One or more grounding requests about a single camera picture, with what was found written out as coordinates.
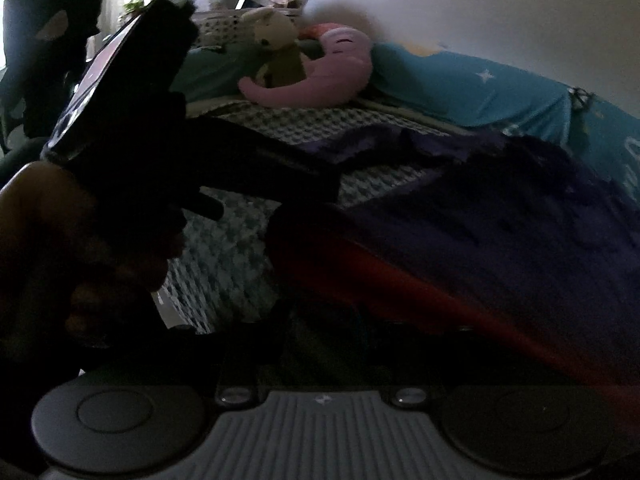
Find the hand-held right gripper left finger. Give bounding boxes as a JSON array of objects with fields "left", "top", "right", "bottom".
[{"left": 90, "top": 304, "right": 302, "bottom": 406}]

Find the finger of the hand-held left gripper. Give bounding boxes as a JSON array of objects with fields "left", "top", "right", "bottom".
[
  {"left": 185, "top": 120, "right": 342, "bottom": 202},
  {"left": 181, "top": 194, "right": 224, "bottom": 222}
]

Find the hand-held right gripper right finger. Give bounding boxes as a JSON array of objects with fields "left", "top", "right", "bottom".
[{"left": 350, "top": 325, "right": 551, "bottom": 406}]

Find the purple floral garment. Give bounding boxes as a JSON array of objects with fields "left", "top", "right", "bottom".
[{"left": 265, "top": 125, "right": 640, "bottom": 386}]

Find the person's left hand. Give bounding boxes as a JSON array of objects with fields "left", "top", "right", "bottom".
[{"left": 0, "top": 162, "right": 185, "bottom": 362}]

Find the red cloth band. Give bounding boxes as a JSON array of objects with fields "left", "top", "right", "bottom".
[{"left": 272, "top": 210, "right": 640, "bottom": 386}]

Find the dark teal printed cushion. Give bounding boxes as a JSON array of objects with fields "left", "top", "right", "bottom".
[{"left": 170, "top": 42, "right": 321, "bottom": 103}]

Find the dark hanging cloth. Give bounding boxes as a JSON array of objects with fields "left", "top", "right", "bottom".
[{"left": 0, "top": 0, "right": 103, "bottom": 138}]

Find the purple moon plush pillow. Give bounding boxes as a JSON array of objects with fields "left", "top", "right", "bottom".
[{"left": 237, "top": 22, "right": 373, "bottom": 109}]

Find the cream bunny plush toy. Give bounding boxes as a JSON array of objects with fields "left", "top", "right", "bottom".
[{"left": 240, "top": 6, "right": 308, "bottom": 88}]

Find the teal star-print cushion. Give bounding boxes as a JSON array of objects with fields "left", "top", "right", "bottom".
[{"left": 372, "top": 42, "right": 573, "bottom": 128}]

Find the teal script-print cushion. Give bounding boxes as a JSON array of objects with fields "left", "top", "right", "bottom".
[{"left": 567, "top": 87, "right": 640, "bottom": 196}]

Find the black white patterned cloth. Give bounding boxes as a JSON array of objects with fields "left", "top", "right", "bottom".
[{"left": 567, "top": 87, "right": 593, "bottom": 111}]

